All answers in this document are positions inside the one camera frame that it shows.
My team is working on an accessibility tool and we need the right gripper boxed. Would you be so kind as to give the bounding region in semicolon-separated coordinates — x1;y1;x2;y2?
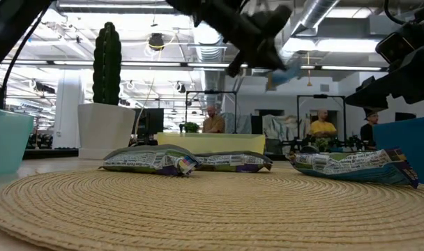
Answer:
344;41;424;109

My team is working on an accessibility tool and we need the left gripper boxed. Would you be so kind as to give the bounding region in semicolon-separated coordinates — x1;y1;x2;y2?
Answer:
197;0;292;78

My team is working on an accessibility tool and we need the blue orange granola bar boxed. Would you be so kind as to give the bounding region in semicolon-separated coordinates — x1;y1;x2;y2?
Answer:
267;64;303;88

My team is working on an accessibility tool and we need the blue white granola bar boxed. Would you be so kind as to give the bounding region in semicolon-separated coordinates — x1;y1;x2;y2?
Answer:
194;150;274;174
99;144;201;177

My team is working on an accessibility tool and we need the dark blue Chewy granola bar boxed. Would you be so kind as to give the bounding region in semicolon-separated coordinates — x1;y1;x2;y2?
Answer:
289;148;420;189

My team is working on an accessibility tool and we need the person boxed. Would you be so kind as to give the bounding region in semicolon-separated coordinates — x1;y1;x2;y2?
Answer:
309;108;338;139
202;105;227;134
359;109;380;147

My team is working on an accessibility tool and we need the distant black robot rig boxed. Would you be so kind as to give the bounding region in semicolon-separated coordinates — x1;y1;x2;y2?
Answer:
281;135;368;153

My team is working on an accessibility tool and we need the white crumpled cover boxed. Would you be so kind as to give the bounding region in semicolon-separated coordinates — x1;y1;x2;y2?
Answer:
262;114;300;142

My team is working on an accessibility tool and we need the blue plastic bin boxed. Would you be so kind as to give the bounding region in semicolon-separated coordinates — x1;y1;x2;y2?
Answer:
372;115;424;188

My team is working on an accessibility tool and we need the small green plant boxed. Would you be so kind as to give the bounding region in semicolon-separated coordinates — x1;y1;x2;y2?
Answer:
179;121;199;134

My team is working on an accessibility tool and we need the yellow plastic bin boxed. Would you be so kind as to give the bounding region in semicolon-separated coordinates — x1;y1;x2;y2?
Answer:
156;131;266;155

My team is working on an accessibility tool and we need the black ceiling lamp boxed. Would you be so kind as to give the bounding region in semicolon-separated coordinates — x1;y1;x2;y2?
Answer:
148;32;166;52

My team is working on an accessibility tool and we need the long linear ceiling light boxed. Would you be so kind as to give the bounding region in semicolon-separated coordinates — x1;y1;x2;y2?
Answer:
0;59;384;73

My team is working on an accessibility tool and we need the black monitor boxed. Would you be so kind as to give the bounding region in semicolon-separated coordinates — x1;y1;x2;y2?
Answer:
133;107;165;140

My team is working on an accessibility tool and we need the round woven straw placemat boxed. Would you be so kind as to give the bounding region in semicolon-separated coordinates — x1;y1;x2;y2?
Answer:
0;167;424;251

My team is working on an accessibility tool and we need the white column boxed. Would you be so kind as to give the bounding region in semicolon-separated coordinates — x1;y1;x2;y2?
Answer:
53;78;84;150

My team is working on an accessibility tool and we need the teal plastic bin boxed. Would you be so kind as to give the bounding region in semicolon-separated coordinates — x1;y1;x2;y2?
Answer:
0;106;35;176

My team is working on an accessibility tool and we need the silver spiral ceiling duct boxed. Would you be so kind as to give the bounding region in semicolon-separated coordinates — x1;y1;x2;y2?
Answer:
288;0;340;39
192;20;227;105

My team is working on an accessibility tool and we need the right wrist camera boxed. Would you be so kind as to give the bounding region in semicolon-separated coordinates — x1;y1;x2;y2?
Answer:
375;20;422;63

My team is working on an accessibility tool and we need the black frame stand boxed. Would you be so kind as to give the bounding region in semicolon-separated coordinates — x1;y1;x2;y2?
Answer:
296;93;346;140
185;89;238;135

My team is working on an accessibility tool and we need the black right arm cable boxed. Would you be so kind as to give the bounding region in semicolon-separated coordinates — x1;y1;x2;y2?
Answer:
384;0;408;24

